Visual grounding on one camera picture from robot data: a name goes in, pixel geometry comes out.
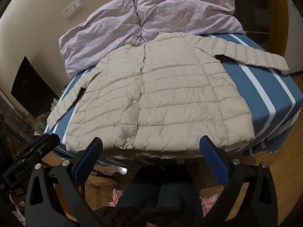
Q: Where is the wooden framed glass door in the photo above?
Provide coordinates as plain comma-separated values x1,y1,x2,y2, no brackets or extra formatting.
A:
223,0,291,57

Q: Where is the blue white striped bed sheet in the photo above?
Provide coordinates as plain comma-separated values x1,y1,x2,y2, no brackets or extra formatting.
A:
44,33,299,166

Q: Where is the black flat screen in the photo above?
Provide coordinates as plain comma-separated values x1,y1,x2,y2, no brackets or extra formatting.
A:
11,56,59,118

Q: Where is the pink floral duvet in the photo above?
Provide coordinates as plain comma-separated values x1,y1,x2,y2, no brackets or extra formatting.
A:
58,0,247,79

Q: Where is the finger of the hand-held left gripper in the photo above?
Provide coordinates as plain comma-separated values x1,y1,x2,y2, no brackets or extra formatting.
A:
12,134,59,164

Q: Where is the person's left leg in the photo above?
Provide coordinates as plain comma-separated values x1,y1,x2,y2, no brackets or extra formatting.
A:
116,166,166,210

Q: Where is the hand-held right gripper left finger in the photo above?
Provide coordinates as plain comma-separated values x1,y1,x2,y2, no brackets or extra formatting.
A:
25,137,104,227

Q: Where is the cluttered side desk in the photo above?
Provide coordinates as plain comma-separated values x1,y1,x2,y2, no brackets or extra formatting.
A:
31,99,62,136

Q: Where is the pink floral slipper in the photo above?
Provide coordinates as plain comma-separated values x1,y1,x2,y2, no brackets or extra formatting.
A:
200,193,219,209
109,189,124,207

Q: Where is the person's dark top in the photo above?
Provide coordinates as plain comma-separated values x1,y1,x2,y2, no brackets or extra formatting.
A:
95,206,213,227

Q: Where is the white wall socket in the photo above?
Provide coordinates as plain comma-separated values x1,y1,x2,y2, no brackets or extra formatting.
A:
63,0,83,19

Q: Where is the person's leg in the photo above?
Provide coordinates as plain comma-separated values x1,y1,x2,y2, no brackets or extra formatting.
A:
157,164,204,218
116,166,166,210

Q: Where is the beige quilted down jacket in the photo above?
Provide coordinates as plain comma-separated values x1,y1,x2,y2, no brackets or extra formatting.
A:
47,32,290,153

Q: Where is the person's right leg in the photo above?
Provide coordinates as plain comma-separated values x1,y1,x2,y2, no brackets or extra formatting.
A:
157,164,204,218

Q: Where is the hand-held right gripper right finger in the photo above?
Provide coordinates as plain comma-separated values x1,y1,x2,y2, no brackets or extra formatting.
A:
199,135,277,227

